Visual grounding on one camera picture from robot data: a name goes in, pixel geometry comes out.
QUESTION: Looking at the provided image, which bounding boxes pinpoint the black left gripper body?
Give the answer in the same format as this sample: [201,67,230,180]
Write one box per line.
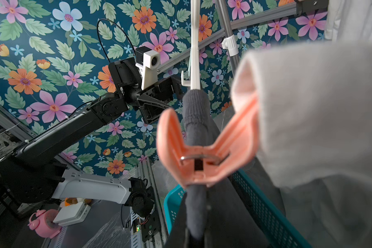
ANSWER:
[130,76,185,124]

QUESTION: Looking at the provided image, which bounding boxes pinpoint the dark grey t-shirt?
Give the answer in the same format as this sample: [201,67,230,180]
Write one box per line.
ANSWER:
[165,89,272,248]

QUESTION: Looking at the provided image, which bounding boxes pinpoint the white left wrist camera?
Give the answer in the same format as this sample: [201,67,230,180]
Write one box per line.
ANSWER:
[135,46,161,90]

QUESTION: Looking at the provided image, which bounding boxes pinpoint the white box outside cage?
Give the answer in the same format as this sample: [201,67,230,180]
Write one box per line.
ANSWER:
[53,202,91,227]

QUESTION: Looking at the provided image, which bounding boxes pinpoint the black wall hook rail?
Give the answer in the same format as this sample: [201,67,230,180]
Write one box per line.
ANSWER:
[294,0,329,16]

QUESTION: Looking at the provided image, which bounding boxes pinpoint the plain white t-shirt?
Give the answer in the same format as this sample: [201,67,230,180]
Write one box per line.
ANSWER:
[231,1,372,248]

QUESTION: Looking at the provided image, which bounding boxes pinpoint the pink alarm clock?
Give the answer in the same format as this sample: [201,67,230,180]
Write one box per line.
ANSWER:
[27,209,62,239]

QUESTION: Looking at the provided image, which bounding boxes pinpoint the white steel clothes rack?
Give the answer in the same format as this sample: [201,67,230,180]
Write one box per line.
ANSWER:
[215,0,239,76]

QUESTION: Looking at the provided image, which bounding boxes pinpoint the teal laundry basket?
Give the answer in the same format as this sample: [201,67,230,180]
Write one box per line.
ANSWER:
[163,168,312,248]

